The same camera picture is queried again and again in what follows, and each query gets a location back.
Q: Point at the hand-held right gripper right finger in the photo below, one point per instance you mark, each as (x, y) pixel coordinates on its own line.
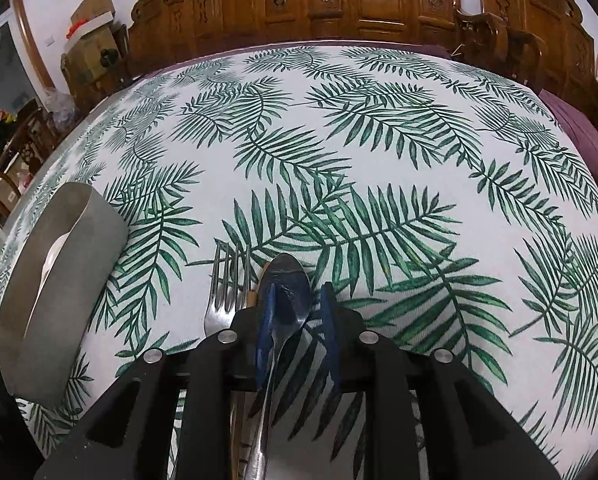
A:
(331, 340)

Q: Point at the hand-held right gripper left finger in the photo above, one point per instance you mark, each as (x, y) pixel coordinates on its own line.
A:
(265, 340)

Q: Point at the metal spoon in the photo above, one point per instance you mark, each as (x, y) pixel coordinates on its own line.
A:
(291, 290)

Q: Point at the rectangular metal tray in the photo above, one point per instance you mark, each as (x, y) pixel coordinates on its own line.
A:
(79, 310)

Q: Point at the metal fork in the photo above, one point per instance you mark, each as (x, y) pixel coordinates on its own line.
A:
(219, 310)

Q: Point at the leaf-print tablecloth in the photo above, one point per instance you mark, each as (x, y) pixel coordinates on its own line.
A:
(379, 135)

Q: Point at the long purple sofa cushion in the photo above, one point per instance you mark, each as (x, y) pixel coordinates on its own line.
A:
(438, 50)

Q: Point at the clear plastic bag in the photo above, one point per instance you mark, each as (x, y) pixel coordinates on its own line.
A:
(61, 107)

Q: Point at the square purple seat cushion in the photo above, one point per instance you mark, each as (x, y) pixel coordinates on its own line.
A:
(579, 135)

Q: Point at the black round device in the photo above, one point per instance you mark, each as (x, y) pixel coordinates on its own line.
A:
(107, 57)

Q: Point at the large cardboard box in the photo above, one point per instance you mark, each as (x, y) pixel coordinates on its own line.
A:
(86, 67)

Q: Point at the carved wooden sofa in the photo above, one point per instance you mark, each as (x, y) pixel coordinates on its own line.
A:
(304, 5)

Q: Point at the white flat box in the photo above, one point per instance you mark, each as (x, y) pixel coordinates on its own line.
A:
(96, 25)

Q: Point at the red plastic item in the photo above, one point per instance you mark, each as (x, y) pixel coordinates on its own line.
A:
(76, 28)

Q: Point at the small cardboard box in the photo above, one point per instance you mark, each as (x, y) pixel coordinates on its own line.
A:
(95, 7)

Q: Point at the carved wooden armchair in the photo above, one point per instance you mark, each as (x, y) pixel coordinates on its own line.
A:
(544, 10)

